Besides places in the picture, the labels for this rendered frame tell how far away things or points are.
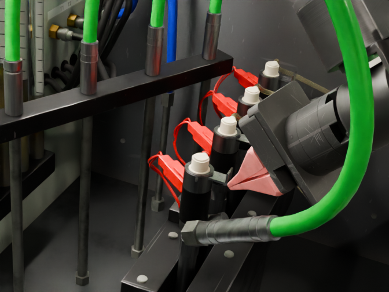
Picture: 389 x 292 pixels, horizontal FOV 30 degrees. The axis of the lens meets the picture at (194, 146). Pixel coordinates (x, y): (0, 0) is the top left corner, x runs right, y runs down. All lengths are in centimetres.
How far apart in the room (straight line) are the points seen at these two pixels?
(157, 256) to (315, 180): 23
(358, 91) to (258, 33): 52
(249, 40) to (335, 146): 41
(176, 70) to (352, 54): 45
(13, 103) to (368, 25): 36
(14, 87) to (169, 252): 23
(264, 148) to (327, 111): 6
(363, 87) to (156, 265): 38
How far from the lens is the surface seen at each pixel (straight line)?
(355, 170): 45
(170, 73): 85
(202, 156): 67
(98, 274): 96
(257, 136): 59
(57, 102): 77
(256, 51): 95
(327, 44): 54
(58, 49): 96
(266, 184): 60
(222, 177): 67
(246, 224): 53
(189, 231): 57
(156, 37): 81
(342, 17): 43
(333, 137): 56
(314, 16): 55
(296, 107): 61
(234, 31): 95
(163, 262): 75
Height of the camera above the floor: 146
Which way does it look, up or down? 31 degrees down
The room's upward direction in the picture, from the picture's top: 7 degrees clockwise
